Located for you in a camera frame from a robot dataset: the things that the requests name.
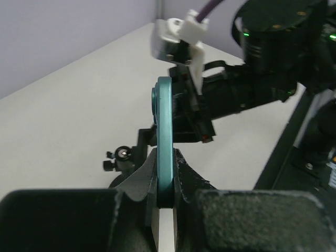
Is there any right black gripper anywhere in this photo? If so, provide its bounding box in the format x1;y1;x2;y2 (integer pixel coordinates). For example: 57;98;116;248
169;65;216;143

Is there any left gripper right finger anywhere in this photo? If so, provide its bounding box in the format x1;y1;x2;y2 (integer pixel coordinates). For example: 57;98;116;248
174;149;335;251

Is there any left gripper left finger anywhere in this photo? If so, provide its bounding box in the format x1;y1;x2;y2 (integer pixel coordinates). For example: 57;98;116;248
1;150;159;251

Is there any black phone teal case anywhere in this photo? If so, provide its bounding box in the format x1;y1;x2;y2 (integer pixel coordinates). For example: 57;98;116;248
152;77;174;208

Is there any black round-base phone stand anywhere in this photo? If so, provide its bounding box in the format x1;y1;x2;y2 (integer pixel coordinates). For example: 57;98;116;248
102;125;156;188

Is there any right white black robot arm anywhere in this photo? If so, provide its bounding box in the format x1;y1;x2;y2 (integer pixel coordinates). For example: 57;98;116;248
170;1;335;143

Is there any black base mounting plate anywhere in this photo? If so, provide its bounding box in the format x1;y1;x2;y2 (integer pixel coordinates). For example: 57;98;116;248
254;89;335;190

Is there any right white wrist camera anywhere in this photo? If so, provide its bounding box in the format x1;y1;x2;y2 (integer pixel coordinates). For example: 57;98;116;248
150;9;209;95

